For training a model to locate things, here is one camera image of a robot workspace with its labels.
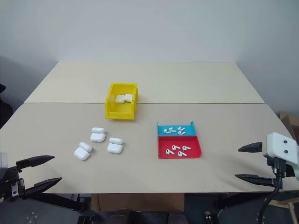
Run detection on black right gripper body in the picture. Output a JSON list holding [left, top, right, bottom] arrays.
[[266, 157, 296, 189]]

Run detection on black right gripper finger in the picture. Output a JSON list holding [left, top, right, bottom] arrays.
[[237, 142, 263, 154], [235, 173, 278, 187]]

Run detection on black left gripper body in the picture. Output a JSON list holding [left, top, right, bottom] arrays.
[[0, 166, 25, 203]]

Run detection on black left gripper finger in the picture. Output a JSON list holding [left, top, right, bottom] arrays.
[[22, 177, 62, 199], [15, 155, 55, 174]]

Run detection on brown cardboard box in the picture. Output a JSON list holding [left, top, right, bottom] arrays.
[[279, 112, 299, 141], [91, 193, 185, 212]]

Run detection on yellow plastic bin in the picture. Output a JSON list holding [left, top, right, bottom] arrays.
[[104, 82, 140, 122]]

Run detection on red plastic tray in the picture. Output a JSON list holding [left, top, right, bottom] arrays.
[[157, 135, 204, 160]]

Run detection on black bulky object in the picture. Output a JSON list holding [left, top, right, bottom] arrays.
[[0, 83, 14, 129]]

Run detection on blue plastic tray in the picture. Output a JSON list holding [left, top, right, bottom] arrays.
[[156, 120, 199, 137]]

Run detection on dark brown rounded shape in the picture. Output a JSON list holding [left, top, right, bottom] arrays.
[[167, 209, 185, 224], [111, 209, 131, 224]]

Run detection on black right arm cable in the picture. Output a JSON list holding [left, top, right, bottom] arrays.
[[256, 161, 285, 224]]

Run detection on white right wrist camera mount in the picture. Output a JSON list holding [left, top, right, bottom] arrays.
[[262, 132, 299, 182]]

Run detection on light wooden frame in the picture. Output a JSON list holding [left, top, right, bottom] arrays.
[[268, 197, 299, 212]]

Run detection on black bracket with screws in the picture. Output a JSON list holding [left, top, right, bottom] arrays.
[[78, 214, 97, 224], [204, 210, 218, 224]]

